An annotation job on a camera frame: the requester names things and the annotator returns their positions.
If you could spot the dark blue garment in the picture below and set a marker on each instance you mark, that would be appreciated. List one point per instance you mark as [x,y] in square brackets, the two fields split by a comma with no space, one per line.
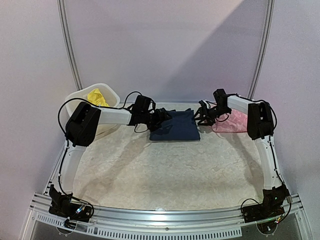
[181,127]

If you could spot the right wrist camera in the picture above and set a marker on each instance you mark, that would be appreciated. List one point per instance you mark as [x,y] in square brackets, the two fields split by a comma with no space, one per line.
[205,104]

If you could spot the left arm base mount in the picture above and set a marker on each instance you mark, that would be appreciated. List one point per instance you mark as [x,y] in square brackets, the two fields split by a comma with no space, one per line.
[65,206]

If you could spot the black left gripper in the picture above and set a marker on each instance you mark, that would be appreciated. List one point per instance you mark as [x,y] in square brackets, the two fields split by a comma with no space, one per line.
[159,119]

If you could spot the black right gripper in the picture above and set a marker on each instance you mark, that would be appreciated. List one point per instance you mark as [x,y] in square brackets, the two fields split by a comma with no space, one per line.
[206,114]

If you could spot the aluminium frame post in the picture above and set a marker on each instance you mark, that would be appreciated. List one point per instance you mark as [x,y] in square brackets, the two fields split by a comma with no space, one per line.
[262,47]
[61,4]

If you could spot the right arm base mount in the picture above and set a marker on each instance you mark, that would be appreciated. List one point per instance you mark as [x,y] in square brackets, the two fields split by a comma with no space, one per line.
[271,206]

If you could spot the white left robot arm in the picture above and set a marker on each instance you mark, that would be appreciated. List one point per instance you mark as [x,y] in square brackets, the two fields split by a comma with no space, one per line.
[81,128]

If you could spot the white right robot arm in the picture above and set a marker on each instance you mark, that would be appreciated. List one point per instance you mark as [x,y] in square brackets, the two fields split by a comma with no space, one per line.
[261,125]

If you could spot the pink patterned shorts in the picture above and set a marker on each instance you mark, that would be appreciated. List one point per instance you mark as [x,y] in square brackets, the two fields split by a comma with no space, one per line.
[236,122]

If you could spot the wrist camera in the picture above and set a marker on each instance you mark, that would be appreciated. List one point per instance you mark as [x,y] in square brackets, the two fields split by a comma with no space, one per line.
[205,104]
[143,105]

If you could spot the left aluminium frame post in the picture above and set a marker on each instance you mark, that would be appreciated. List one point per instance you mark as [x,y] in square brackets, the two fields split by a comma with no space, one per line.
[61,4]

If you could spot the aluminium front rail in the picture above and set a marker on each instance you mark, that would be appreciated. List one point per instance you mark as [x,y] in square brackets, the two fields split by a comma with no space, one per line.
[125,224]

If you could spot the yellow garment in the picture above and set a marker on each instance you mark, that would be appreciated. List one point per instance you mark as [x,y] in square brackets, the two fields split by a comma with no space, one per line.
[96,97]

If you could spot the white plastic laundry basket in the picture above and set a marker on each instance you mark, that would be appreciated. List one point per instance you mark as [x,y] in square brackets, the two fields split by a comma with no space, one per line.
[110,96]

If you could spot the right aluminium frame post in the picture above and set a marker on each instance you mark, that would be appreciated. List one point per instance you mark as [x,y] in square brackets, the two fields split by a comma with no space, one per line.
[262,47]

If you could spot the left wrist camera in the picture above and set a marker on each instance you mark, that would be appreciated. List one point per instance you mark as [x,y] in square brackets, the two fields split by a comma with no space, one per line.
[143,105]

